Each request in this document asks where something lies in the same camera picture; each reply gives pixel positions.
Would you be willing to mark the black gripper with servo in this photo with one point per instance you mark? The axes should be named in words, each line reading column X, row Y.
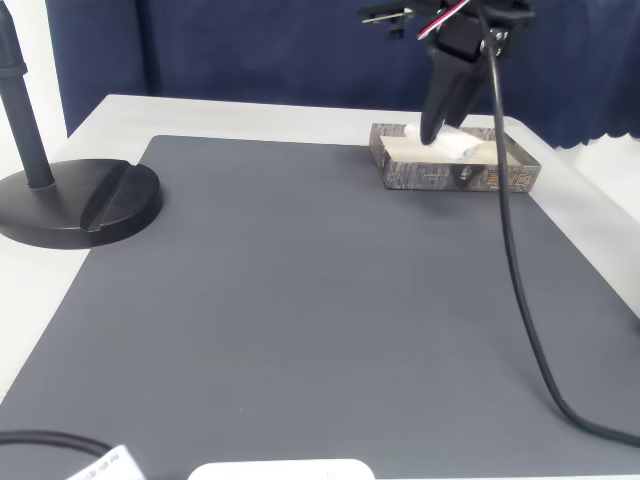
column 452, row 50

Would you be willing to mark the small white rectangular block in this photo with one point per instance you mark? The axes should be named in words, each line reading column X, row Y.
column 457, row 145

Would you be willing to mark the patterned open cardboard box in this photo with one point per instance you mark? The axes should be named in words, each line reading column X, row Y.
column 425, row 177

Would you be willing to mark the dark blue curtain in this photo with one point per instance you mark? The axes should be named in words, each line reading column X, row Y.
column 225, row 50

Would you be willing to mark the grey table mat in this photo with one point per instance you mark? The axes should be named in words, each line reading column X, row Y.
column 300, row 300

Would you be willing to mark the black round-base stand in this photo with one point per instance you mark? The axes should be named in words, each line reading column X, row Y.
column 60, row 205

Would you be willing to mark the white rounded flat device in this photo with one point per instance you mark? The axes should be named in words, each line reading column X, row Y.
column 280, row 471

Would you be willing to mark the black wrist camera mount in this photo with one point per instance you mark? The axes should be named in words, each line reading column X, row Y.
column 395, row 15

